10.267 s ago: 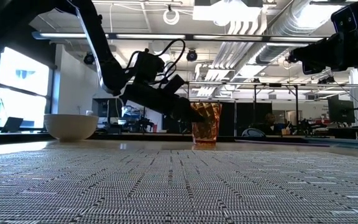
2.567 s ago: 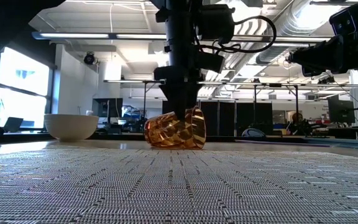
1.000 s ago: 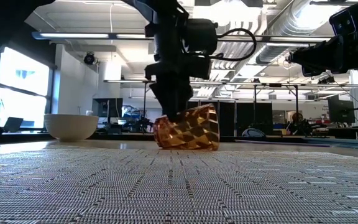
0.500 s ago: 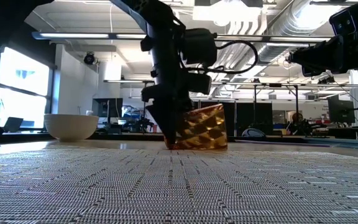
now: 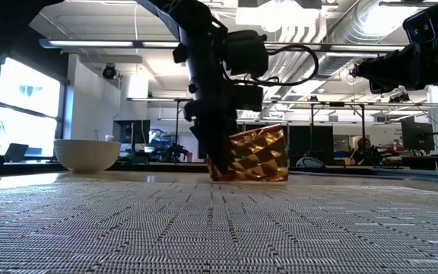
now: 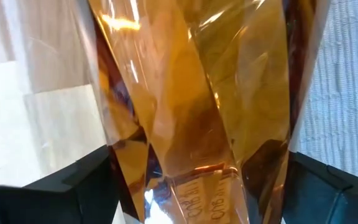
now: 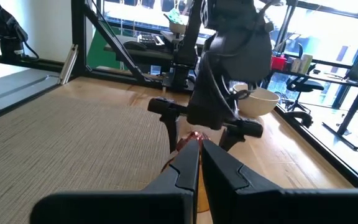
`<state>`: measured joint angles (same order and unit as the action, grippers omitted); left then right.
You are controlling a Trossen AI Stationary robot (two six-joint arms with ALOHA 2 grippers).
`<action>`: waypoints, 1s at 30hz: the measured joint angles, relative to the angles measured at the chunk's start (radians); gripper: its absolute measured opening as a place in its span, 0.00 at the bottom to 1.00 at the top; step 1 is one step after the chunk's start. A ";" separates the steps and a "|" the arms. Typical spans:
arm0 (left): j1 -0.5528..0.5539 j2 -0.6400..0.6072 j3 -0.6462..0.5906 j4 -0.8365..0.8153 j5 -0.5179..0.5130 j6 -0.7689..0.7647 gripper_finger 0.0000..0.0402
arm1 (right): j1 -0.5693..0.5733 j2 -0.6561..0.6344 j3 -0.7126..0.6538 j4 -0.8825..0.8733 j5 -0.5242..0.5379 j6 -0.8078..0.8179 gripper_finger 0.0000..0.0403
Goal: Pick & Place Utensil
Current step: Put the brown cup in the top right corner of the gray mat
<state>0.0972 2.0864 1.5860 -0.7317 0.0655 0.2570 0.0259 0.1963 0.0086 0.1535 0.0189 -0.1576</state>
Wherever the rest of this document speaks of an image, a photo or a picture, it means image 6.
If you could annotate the beige woven placemat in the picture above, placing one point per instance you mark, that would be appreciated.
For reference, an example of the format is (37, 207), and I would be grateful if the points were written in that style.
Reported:
(346, 93)

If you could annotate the amber faceted plastic cup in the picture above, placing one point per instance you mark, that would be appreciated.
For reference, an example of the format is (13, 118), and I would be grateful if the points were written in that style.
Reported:
(197, 93)

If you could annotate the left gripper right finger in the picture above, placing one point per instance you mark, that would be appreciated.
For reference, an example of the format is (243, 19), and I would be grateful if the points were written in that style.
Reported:
(322, 202)

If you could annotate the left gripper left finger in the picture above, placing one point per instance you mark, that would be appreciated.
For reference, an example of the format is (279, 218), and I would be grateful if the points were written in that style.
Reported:
(57, 202)

